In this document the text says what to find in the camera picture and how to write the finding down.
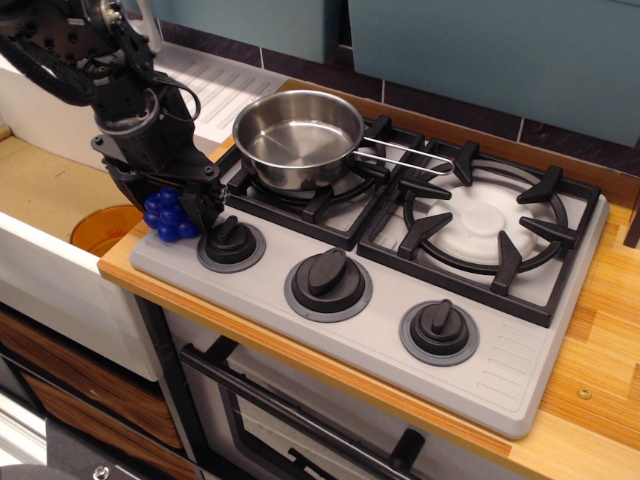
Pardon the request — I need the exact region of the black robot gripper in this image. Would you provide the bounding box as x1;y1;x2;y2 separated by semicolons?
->
91;89;224;233

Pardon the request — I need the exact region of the blue toy blueberry cluster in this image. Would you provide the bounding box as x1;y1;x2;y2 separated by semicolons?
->
143;188;199;243

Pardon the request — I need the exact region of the stainless steel pan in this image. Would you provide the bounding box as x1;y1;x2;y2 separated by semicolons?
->
232;90;454;191

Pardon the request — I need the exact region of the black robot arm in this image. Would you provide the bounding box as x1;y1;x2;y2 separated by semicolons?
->
1;1;223;233

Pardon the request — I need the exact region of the black left stove knob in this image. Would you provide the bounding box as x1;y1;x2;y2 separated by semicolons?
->
197;216;266;274

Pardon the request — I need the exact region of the black stove knob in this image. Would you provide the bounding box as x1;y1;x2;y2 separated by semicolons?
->
197;216;266;274
399;299;480;367
284;248;373;323

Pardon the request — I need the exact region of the black middle stove knob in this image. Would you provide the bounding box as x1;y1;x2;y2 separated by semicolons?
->
284;248;373;323

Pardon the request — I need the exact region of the grey toy stove top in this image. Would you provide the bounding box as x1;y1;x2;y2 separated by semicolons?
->
130;90;609;438

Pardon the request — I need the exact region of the black right stove knob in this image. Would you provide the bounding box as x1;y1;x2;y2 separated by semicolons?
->
399;299;480;367

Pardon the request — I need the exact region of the white toy sink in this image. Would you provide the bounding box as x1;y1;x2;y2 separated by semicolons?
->
0;39;291;384

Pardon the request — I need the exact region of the black left burner grate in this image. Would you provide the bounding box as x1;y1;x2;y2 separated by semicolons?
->
217;115;426;250

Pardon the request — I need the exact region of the black burner grate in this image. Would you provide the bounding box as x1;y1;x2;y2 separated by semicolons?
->
217;115;426;250
358;139;602;327

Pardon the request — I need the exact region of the grey toy faucet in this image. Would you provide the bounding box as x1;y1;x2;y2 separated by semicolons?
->
133;0;163;54

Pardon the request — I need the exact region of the upper wooden drawer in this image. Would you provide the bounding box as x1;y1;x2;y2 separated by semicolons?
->
1;305;182;448

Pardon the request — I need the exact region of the wooden drawer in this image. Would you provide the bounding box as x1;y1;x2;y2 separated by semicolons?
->
23;373;197;480
1;305;182;448

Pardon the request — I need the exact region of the teal cabinet left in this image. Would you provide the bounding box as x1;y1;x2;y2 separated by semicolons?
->
152;0;342;63

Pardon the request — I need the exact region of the teal cabinet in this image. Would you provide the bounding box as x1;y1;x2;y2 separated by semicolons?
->
349;1;639;147
152;0;342;63

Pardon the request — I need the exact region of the lower wooden drawer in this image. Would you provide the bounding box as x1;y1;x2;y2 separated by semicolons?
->
23;373;197;480

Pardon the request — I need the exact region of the black right burner grate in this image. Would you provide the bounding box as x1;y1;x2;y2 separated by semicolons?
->
358;139;602;327

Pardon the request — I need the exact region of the white right burner plate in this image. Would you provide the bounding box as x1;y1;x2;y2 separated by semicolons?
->
413;180;555;266

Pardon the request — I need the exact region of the teal cabinet right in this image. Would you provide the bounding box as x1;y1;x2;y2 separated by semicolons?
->
349;1;639;147

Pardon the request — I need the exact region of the oven door with handle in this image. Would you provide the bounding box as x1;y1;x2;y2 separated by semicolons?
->
165;312;516;479

